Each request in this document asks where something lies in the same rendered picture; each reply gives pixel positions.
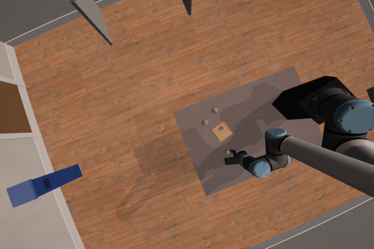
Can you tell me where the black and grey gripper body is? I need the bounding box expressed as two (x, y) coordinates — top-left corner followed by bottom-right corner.
(233, 150), (247, 157)

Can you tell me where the orange flat mat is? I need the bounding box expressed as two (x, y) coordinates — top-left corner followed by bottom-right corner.
(212, 121), (232, 142)

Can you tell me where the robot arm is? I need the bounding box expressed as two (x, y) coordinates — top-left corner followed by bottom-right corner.
(224, 88), (374, 198)

